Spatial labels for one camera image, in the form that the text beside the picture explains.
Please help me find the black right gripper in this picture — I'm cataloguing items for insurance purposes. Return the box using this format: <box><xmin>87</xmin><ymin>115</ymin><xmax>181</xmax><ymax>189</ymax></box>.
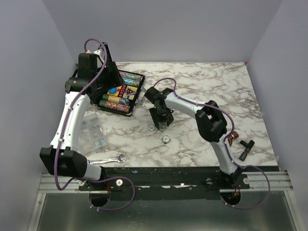
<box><xmin>149</xmin><ymin>107</ymin><xmax>173</xmax><ymax>129</ymax></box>

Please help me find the silver combination wrench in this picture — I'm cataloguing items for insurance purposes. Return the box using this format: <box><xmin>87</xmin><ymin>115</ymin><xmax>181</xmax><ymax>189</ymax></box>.
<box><xmin>88</xmin><ymin>154</ymin><xmax>126</xmax><ymax>165</ymax></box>

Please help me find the red handled tool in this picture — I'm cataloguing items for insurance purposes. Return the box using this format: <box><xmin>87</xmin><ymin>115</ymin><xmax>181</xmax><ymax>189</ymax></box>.
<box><xmin>228</xmin><ymin>131</ymin><xmax>239</xmax><ymax>146</ymax></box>

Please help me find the blue white poker chip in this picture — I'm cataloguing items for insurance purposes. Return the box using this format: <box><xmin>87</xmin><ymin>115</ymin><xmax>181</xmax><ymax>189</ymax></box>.
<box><xmin>159</xmin><ymin>125</ymin><xmax>167</xmax><ymax>131</ymax></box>
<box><xmin>148</xmin><ymin>125</ymin><xmax>155</xmax><ymax>131</ymax></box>
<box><xmin>162</xmin><ymin>135</ymin><xmax>170</xmax><ymax>144</ymax></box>

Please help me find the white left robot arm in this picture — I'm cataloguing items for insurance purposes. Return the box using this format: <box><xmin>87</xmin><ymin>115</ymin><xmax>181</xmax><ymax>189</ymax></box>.
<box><xmin>39</xmin><ymin>53</ymin><xmax>107</xmax><ymax>190</ymax></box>

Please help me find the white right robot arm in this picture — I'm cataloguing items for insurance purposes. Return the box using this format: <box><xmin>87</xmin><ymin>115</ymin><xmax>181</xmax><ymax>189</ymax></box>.
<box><xmin>145</xmin><ymin>87</ymin><xmax>239</xmax><ymax>189</ymax></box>

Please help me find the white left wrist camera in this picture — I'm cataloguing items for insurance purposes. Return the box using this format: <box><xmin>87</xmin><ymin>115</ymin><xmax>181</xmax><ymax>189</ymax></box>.
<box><xmin>94</xmin><ymin>49</ymin><xmax>104</xmax><ymax>64</ymax></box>

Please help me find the clear plastic screw box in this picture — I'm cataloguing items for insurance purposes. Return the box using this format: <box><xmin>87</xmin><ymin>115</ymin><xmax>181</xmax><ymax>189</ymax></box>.
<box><xmin>78</xmin><ymin>113</ymin><xmax>107</xmax><ymax>154</ymax></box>

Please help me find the red triangular dealer button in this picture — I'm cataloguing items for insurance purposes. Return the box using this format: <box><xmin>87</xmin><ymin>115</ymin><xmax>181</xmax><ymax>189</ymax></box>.
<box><xmin>123</xmin><ymin>86</ymin><xmax>138</xmax><ymax>100</ymax></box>

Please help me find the black T-handle tool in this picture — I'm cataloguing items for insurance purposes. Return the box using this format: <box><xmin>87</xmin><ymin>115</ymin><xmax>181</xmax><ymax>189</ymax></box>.
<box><xmin>239</xmin><ymin>140</ymin><xmax>255</xmax><ymax>161</ymax></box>

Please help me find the aluminium extrusion rail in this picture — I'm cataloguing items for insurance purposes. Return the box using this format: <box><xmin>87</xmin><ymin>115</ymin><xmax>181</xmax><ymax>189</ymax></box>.
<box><xmin>38</xmin><ymin>173</ymin><xmax>82</xmax><ymax>193</ymax></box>

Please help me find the black poker set case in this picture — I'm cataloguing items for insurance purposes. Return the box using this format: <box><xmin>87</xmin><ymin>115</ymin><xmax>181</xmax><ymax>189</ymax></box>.
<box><xmin>91</xmin><ymin>42</ymin><xmax>147</xmax><ymax>117</ymax></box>

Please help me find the black mounting base plate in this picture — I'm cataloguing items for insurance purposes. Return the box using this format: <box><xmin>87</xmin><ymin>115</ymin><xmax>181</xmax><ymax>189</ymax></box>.
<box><xmin>66</xmin><ymin>167</ymin><xmax>249</xmax><ymax>201</ymax></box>

